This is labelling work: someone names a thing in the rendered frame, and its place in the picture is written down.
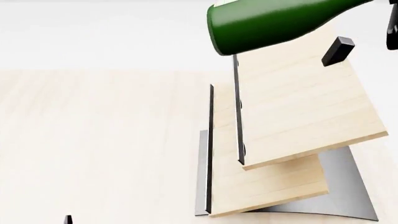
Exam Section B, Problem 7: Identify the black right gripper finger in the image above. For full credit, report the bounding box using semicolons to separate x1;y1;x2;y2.
386;0;398;50

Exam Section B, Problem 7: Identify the green glass wine bottle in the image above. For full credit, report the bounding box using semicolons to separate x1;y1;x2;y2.
206;0;382;57

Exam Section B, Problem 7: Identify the large light wooden rack shelf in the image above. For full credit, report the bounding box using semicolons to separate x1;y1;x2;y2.
236;37;389;172

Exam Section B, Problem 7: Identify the grey metal curved rack base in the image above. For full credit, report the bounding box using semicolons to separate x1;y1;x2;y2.
194;129;379;222

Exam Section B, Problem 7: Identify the small light wooden rack shelf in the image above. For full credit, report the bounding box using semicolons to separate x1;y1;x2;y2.
211;82;330;218

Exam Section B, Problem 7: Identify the black rectangular stopper block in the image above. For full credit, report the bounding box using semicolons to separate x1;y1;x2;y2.
321;35;355;67

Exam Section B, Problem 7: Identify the black metal shelf rail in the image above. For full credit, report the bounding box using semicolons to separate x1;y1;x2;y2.
232;54;246;166
204;84;215;216

